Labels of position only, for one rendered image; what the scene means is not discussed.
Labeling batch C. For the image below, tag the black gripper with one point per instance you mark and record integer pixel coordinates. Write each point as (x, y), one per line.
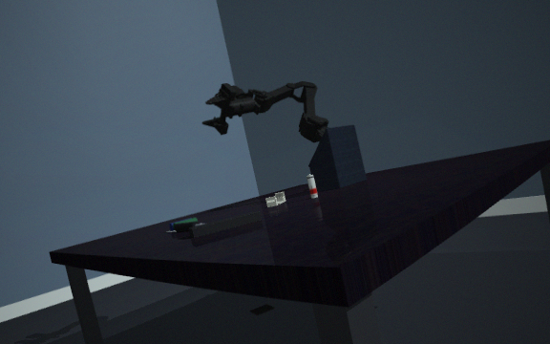
(230, 107)

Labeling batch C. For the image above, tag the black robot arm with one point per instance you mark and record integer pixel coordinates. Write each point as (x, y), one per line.
(311, 126)

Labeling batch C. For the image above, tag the white and red battery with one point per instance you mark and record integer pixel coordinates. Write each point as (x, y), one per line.
(312, 186)

